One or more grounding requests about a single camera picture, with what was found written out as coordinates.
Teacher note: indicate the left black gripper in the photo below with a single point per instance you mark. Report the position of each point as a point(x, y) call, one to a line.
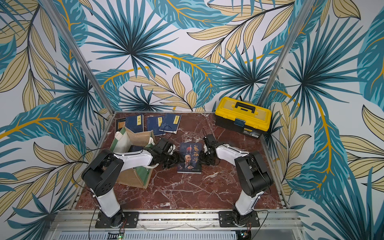
point(176, 155)

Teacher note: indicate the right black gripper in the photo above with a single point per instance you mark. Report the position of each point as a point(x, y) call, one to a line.
point(205, 156)

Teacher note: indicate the dark book old man back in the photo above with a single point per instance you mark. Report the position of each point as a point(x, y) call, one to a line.
point(190, 154)

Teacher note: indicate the green beige canvas bag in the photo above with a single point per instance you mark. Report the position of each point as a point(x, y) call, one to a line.
point(136, 176)

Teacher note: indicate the blue book table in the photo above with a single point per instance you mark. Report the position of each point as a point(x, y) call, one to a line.
point(134, 148)

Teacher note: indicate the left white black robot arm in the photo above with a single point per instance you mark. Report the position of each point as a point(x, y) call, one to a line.
point(101, 175)

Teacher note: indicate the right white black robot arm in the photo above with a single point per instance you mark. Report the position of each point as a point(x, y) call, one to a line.
point(254, 176)

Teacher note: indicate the blue book back middle right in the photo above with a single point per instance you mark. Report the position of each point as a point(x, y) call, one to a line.
point(170, 123)

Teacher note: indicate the blue book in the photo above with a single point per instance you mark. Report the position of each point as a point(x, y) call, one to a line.
point(135, 123)
point(170, 123)
point(154, 124)

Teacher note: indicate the blue book back middle left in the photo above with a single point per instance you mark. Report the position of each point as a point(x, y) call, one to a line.
point(154, 124)

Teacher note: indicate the yellow black toolbox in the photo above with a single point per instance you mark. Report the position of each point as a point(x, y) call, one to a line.
point(243, 117)

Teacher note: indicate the brown cover book back left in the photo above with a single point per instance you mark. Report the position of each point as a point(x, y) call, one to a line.
point(120, 124)

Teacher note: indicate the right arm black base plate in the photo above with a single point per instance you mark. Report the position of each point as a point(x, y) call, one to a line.
point(232, 218)

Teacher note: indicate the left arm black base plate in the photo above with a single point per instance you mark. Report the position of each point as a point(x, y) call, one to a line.
point(129, 219)

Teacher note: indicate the left metal frame post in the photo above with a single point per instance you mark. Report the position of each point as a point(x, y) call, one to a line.
point(59, 22)

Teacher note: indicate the metal frame post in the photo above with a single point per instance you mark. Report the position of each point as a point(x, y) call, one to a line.
point(59, 22)
point(299, 21)

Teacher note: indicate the front aluminium rail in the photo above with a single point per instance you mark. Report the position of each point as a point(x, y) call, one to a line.
point(178, 225)

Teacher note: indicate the right metal frame post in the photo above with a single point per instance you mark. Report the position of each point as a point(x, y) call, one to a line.
point(299, 21)

